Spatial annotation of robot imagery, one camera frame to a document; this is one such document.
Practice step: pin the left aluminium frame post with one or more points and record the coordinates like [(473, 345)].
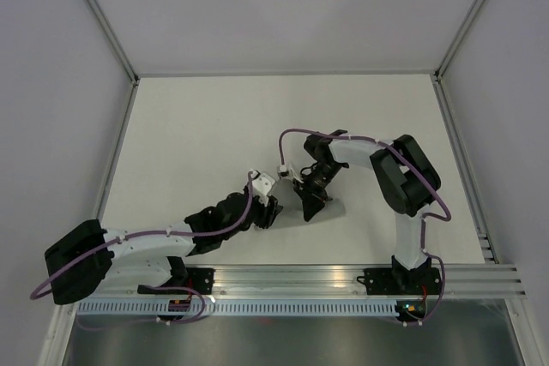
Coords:
[(112, 40)]

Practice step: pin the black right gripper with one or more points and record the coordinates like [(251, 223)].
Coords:
[(311, 205)]

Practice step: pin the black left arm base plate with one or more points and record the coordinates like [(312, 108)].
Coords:
[(200, 279)]

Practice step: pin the aluminium front rail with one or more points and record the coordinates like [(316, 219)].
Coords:
[(462, 281)]

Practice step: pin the aluminium frame post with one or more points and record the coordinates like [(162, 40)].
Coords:
[(458, 39), (112, 40)]

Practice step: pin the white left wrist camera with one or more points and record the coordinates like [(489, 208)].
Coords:
[(262, 186)]

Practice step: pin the grey cloth napkin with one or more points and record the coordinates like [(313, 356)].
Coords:
[(291, 215)]

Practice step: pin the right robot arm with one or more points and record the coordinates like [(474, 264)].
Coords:
[(409, 184)]

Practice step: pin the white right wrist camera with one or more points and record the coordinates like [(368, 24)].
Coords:
[(288, 172)]

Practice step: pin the right aluminium frame post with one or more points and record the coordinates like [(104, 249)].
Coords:
[(458, 39)]

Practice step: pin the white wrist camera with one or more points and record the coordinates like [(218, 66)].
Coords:
[(288, 172), (262, 186)]

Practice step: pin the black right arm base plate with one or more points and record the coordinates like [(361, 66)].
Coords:
[(381, 281)]

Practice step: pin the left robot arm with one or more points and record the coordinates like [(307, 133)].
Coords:
[(92, 259)]

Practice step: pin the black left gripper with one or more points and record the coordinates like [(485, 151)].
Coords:
[(267, 213)]

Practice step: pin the white slotted cable duct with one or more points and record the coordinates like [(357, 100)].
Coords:
[(239, 307)]

